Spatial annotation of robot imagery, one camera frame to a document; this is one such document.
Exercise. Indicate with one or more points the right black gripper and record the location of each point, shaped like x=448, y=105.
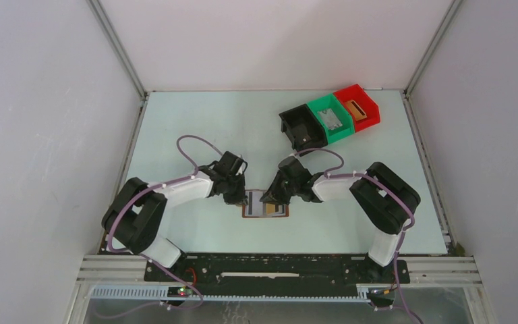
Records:
x=274, y=195

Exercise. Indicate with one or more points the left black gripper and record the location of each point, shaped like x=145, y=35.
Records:
x=239, y=199

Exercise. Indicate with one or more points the gold credit card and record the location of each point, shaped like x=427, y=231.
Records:
x=272, y=210

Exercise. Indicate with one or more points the grey striped credit card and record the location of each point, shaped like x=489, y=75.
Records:
x=255, y=207

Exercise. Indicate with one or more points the brown leather card holder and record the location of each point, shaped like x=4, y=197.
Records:
x=243, y=214

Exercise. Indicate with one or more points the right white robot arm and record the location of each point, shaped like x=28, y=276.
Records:
x=388, y=201

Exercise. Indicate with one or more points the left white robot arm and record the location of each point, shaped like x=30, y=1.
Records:
x=133, y=220

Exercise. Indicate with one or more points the dark card in black bin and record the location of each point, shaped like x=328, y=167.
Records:
x=302, y=134

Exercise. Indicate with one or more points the silver card in green bin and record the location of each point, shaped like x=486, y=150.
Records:
x=330, y=119

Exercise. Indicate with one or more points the gold card in red bin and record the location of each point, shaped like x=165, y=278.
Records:
x=356, y=111

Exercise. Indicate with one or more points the black plastic bin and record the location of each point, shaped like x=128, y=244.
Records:
x=302, y=115

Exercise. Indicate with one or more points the green plastic bin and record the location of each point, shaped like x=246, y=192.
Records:
x=330, y=102

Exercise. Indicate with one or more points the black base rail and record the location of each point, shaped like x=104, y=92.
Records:
x=287, y=274

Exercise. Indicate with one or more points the white cable duct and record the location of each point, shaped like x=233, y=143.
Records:
x=177, y=293

